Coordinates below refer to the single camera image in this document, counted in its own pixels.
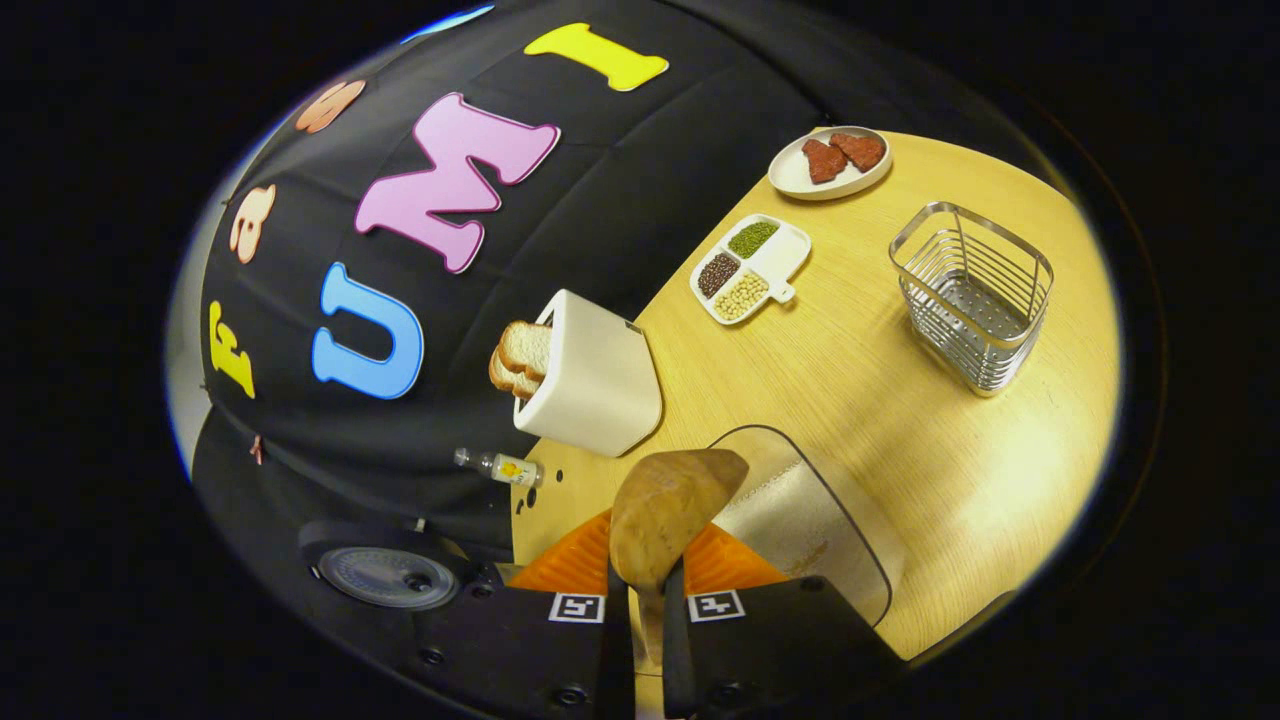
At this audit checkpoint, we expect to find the white divided bean dish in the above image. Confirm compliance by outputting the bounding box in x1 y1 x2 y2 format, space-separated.
689 213 812 327

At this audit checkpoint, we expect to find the clear plastic rice container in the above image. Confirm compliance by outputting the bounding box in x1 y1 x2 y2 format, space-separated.
700 425 906 629

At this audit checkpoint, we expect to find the white round plate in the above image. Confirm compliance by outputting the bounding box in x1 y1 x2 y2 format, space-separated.
768 125 893 202

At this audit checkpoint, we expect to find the small clear glass bottle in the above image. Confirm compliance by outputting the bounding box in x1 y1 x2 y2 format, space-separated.
454 447 544 489

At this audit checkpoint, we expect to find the white toaster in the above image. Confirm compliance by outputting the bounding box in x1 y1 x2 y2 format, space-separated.
513 289 664 459

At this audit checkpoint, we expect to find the red meat piece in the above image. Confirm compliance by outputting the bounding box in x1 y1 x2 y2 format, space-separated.
830 131 887 173
800 138 849 185

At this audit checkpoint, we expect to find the white rice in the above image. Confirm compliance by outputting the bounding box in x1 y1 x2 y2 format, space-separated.
715 460 836 586

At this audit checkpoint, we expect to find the dark grey rice cooker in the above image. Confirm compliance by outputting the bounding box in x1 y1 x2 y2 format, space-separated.
298 518 506 616

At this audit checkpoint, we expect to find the wooden spoon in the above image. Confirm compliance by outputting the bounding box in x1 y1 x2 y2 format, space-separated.
608 449 749 691

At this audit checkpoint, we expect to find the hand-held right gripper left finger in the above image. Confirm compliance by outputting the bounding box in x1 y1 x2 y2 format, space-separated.
410 510 636 720

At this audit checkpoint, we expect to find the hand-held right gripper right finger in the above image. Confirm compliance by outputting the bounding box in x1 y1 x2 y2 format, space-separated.
660 525 906 720

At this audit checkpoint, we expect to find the metal wire chopstick holder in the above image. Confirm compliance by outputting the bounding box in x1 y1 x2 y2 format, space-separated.
889 201 1055 398

